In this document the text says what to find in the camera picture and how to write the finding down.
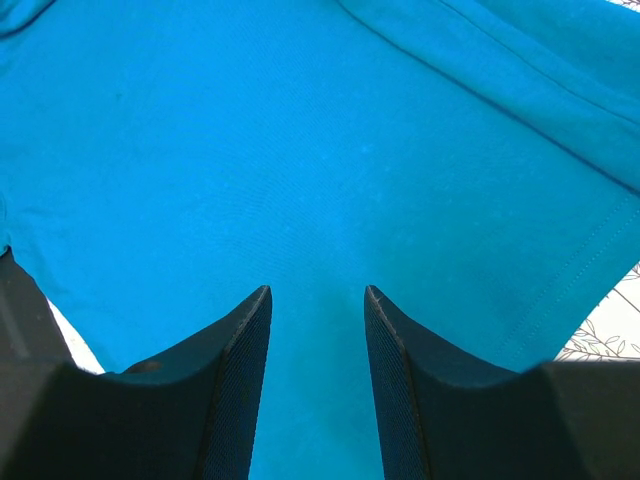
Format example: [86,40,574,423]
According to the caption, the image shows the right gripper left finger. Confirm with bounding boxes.
[1,286,272,479]

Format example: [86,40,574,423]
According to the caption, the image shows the blue t shirt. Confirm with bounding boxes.
[1,1,639,479]

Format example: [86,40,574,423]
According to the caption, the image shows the floral table mat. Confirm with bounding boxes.
[48,266,639,374]

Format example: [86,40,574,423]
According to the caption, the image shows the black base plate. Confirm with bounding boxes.
[1,249,74,363]

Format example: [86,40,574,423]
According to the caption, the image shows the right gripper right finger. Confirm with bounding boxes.
[364,286,639,479]

